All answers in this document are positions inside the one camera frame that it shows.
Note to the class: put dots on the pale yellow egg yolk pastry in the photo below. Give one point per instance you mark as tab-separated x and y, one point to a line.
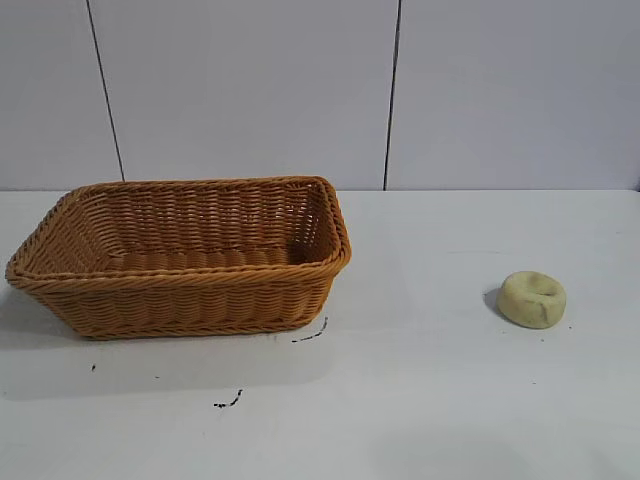
530	299

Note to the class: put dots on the brown wicker basket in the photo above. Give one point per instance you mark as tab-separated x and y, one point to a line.
200	295

